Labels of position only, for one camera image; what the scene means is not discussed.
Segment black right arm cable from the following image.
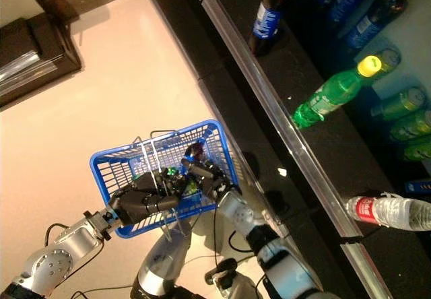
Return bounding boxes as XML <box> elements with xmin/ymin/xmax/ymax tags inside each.
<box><xmin>211</xmin><ymin>207</ymin><xmax>257</xmax><ymax>266</ymax></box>

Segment black shelf base plinth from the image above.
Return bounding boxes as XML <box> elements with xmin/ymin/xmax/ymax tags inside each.
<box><xmin>136</xmin><ymin>0</ymin><xmax>371</xmax><ymax>299</ymax></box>

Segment blue plastic shopping basket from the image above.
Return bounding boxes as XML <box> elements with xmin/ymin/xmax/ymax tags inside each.
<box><xmin>89</xmin><ymin>119</ymin><xmax>242</xmax><ymax>239</ymax></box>

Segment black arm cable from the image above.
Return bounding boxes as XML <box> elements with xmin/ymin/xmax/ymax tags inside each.
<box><xmin>211</xmin><ymin>207</ymin><xmax>257</xmax><ymax>266</ymax></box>
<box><xmin>45</xmin><ymin>223</ymin><xmax>135</xmax><ymax>299</ymax></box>

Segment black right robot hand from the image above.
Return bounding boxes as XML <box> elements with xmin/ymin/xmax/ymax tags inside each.
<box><xmin>180</xmin><ymin>157</ymin><xmax>242</xmax><ymax>202</ymax></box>

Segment black side display shelf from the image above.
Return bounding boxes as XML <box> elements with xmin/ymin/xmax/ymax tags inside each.
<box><xmin>0</xmin><ymin>9</ymin><xmax>84</xmax><ymax>108</ymax></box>

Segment blue cookie box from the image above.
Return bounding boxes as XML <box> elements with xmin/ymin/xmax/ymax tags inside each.
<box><xmin>403</xmin><ymin>179</ymin><xmax>431</xmax><ymax>194</ymax></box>

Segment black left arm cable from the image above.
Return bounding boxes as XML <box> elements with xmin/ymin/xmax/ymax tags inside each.
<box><xmin>45</xmin><ymin>223</ymin><xmax>135</xmax><ymax>299</ymax></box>

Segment grey robot left leg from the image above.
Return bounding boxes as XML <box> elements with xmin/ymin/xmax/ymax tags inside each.
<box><xmin>131</xmin><ymin>226</ymin><xmax>193</xmax><ymax>299</ymax></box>

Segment clear water bottle red cap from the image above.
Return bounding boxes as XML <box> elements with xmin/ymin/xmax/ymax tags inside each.
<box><xmin>345</xmin><ymin>193</ymin><xmax>431</xmax><ymax>232</ymax></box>

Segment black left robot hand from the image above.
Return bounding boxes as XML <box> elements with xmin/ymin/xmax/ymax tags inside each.
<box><xmin>107</xmin><ymin>172</ymin><xmax>189</xmax><ymax>228</ymax></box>

